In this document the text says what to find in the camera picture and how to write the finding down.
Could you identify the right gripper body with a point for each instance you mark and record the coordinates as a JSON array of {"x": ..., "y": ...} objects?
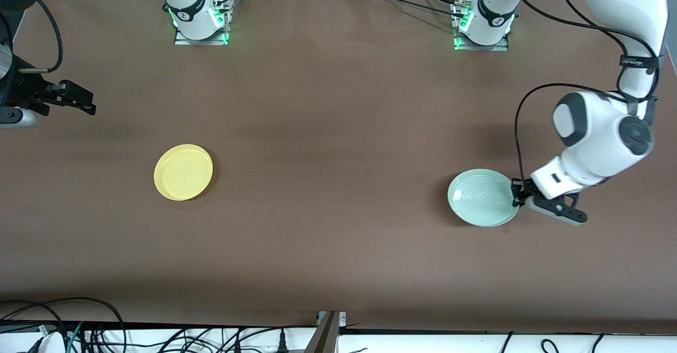
[{"x": 24, "y": 89}]

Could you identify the pale green round plate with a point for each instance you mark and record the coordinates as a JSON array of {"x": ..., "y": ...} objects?
[{"x": 481, "y": 197}]

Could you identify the yellow round plate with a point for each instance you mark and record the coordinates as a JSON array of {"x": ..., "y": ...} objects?
[{"x": 182, "y": 173}]

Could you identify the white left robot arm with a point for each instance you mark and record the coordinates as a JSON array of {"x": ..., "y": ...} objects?
[{"x": 603, "y": 130}]

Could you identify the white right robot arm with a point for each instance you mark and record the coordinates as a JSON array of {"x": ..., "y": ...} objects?
[{"x": 185, "y": 3}]

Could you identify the brown table cover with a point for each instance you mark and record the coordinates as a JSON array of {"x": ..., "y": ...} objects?
[{"x": 338, "y": 130}]

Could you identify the aluminium profile bar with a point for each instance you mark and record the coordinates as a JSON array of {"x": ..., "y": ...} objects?
[{"x": 325, "y": 337}]

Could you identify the black power plug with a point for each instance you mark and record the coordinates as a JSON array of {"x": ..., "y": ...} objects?
[{"x": 283, "y": 342}]

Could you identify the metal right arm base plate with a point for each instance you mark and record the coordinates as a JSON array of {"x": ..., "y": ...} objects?
[{"x": 203, "y": 41}]

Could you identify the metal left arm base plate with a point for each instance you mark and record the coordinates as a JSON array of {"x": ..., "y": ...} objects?
[{"x": 481, "y": 47}]

